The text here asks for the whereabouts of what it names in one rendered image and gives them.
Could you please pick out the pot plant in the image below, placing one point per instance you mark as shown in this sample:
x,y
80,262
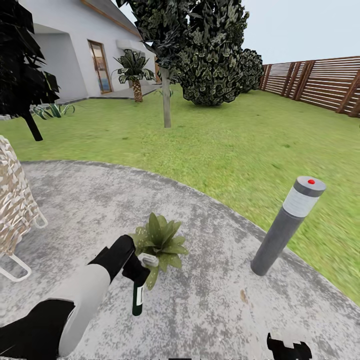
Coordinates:
x,y
156,239

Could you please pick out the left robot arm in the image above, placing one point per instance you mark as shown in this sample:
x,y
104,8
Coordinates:
x,y
53,326

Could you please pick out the insectifuge atomizer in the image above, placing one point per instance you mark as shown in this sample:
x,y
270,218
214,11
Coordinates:
x,y
137,303

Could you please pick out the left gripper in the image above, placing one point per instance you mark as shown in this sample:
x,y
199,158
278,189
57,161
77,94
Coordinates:
x,y
137,273

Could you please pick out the garden chair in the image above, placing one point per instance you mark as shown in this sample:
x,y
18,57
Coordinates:
x,y
18,209

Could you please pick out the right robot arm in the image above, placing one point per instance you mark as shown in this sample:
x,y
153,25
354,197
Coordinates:
x,y
286,349

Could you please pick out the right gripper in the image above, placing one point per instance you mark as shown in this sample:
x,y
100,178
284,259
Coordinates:
x,y
301,351

